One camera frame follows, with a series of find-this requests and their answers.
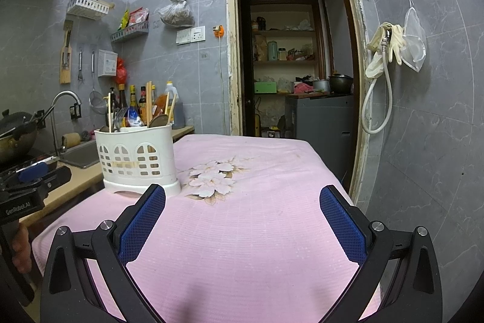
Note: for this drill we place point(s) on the clear plastic bag on hook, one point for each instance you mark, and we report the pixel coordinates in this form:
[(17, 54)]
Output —
[(415, 43)]

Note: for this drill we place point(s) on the brown pump bottle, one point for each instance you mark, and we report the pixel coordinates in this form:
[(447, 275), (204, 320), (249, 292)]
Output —
[(114, 99)]

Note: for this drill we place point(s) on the yellow cap dark bottle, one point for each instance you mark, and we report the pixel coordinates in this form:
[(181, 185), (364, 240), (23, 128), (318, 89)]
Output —
[(133, 96)]

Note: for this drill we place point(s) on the wooden shelf unit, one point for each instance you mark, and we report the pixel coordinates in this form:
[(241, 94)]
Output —
[(287, 31)]

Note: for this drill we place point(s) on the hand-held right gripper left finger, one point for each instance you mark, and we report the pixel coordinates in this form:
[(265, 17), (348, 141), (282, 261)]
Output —
[(141, 224)]

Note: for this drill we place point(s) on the white wall box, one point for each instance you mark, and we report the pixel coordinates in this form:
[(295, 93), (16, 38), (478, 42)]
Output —
[(107, 63)]

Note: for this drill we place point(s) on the white plastic utensil holder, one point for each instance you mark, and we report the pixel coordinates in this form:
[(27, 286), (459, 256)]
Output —
[(136, 141)]

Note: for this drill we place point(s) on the silver pot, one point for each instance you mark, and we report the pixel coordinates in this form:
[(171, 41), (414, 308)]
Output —
[(320, 85)]

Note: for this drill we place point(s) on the orange plug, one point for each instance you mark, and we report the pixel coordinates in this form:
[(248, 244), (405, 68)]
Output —
[(218, 31)]

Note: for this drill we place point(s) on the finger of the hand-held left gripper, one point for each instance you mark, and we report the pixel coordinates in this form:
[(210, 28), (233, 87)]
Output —
[(33, 171), (56, 177)]

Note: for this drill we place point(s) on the black pot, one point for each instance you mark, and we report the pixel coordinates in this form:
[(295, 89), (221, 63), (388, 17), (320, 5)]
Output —
[(340, 84)]

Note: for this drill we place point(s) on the wooden knife board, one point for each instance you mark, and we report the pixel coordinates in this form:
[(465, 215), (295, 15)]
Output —
[(66, 69)]

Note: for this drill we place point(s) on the hanging metal peeler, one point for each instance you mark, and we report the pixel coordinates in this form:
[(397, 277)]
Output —
[(80, 65)]

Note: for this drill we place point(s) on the wooden door frame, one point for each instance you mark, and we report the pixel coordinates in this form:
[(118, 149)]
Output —
[(361, 81)]

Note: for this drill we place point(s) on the red plastic bag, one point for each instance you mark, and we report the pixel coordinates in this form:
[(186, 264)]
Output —
[(121, 73)]

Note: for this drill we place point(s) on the grey wall switch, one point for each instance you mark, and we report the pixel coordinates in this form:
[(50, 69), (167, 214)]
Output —
[(183, 36)]

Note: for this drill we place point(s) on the colourful snack packets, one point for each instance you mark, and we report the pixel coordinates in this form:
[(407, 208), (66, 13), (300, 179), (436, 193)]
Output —
[(136, 17)]

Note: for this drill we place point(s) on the stainless steel sink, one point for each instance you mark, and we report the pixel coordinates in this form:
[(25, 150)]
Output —
[(81, 154)]

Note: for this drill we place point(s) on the metal faucet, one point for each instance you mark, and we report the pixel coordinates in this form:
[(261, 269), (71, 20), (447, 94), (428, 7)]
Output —
[(66, 94)]

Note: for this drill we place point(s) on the pink cloth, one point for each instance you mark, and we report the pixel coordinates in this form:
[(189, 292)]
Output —
[(303, 87)]

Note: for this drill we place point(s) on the grey cabinet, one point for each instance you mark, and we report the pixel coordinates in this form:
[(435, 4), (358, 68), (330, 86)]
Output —
[(321, 130)]

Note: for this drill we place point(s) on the white wall socket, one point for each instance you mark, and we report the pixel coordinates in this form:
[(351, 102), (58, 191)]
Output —
[(198, 34)]

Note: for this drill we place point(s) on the green box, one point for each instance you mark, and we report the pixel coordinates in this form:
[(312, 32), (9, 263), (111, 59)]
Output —
[(264, 87)]

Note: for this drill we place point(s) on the person's left hand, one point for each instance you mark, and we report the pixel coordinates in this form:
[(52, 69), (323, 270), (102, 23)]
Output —
[(22, 247)]

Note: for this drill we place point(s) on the cream rubber glove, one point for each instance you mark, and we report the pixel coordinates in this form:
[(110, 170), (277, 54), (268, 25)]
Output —
[(395, 39), (374, 58)]

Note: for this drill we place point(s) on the large oil jug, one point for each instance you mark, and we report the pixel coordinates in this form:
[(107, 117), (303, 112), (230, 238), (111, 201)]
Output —
[(178, 111)]

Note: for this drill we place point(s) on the grey wall shelf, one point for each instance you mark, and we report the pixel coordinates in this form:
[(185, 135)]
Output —
[(130, 33)]

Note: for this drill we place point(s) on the steel scourer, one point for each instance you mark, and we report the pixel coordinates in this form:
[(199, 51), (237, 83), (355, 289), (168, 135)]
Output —
[(85, 135)]

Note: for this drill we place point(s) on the black wall socket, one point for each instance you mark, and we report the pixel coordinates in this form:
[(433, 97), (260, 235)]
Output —
[(75, 112)]

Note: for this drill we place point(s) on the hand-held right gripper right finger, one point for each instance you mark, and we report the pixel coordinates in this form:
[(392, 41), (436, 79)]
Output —
[(344, 224)]

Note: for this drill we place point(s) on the plastic bag of dried goods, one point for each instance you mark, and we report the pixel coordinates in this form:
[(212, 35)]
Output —
[(177, 14)]

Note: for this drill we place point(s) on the white wall basket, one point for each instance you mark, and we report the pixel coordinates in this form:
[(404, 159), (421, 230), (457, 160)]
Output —
[(87, 9)]

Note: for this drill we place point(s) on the white salt bag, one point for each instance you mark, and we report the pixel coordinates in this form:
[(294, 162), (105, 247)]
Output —
[(135, 118)]

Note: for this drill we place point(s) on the loofah sponge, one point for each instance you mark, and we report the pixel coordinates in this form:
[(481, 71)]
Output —
[(71, 140)]

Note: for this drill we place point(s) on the red cap sauce bottle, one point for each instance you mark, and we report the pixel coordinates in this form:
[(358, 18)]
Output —
[(143, 103)]

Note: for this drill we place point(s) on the metal mesh strainer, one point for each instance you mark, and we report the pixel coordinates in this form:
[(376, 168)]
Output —
[(95, 98)]

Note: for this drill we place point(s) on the dark soy sauce bottle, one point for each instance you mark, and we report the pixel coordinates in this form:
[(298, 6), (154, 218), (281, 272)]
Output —
[(123, 98)]

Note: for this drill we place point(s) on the pink floral tablecloth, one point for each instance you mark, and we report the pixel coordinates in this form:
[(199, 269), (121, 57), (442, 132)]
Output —
[(242, 232)]

